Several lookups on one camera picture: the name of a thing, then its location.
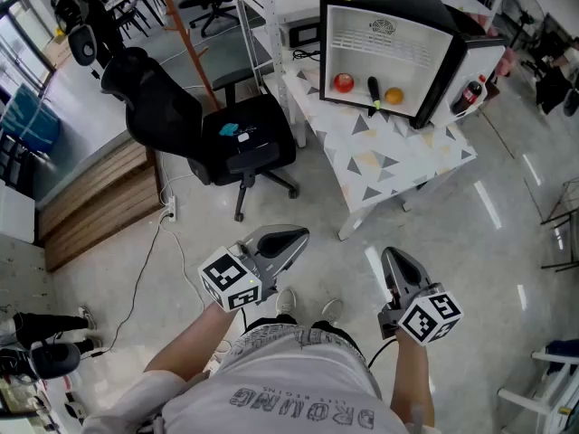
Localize dark purple eggplant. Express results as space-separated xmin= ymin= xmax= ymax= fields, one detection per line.
xmin=366 ymin=76 xmax=384 ymax=111

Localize black mesh office chair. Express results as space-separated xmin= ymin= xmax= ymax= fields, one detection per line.
xmin=100 ymin=46 xmax=299 ymax=223

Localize black padded stool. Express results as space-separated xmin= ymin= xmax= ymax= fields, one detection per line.
xmin=212 ymin=68 xmax=264 ymax=108

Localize black floor cable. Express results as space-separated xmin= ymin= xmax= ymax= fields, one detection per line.
xmin=92 ymin=217 xmax=176 ymax=359

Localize person's right white shoe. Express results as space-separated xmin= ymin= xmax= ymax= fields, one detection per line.
xmin=321 ymin=298 xmax=344 ymax=325

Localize white cabinet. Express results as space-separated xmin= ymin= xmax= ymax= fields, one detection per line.
xmin=0 ymin=181 xmax=36 ymax=244

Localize black metal frame stand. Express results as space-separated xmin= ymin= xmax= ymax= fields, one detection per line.
xmin=540 ymin=181 xmax=579 ymax=273

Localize table with triangle-pattern cloth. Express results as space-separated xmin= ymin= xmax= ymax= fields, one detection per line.
xmin=261 ymin=68 xmax=479 ymax=241

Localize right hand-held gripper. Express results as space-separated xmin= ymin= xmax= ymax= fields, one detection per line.
xmin=377 ymin=246 xmax=465 ymax=346

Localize white floor cable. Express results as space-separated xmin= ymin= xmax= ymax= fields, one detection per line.
xmin=153 ymin=151 xmax=207 ymax=311

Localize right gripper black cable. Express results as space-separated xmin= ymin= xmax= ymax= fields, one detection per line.
xmin=366 ymin=336 xmax=399 ymax=370

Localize orange wooden coat rack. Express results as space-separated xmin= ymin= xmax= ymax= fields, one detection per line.
xmin=153 ymin=0 xmax=223 ymax=110

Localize cola bottle red cap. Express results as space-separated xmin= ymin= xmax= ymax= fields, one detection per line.
xmin=450 ymin=74 xmax=488 ymax=117

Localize black floor fan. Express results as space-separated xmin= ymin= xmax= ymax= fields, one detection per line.
xmin=500 ymin=0 xmax=546 ymax=54

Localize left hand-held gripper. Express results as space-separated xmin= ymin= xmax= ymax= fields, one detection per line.
xmin=197 ymin=223 xmax=311 ymax=312

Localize person's left forearm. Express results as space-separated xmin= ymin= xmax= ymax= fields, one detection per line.
xmin=144 ymin=300 xmax=241 ymax=382

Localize wooden platform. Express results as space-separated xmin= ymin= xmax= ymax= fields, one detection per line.
xmin=38 ymin=137 xmax=166 ymax=273

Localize black box appliance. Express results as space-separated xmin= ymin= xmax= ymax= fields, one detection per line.
xmin=278 ymin=15 xmax=321 ymax=50

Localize person's white shoe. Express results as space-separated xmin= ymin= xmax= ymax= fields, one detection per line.
xmin=321 ymin=298 xmax=344 ymax=325
xmin=275 ymin=288 xmax=298 ymax=316

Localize person's white printed shirt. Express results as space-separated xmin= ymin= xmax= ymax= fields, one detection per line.
xmin=83 ymin=323 xmax=408 ymax=434

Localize person's black shorts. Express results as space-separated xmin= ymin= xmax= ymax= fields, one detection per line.
xmin=246 ymin=314 xmax=363 ymax=344

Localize white metal shelf rack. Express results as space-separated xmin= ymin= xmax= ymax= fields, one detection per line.
xmin=233 ymin=0 xmax=327 ymax=148

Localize person's left white shoe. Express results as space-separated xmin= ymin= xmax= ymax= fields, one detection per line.
xmin=275 ymin=288 xmax=298 ymax=316

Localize blue box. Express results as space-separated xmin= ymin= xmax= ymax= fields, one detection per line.
xmin=0 ymin=83 xmax=62 ymax=146

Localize person's right forearm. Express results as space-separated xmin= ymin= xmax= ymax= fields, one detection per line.
xmin=391 ymin=330 xmax=435 ymax=429

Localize white frame chair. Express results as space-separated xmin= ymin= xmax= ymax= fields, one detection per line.
xmin=497 ymin=339 xmax=579 ymax=434

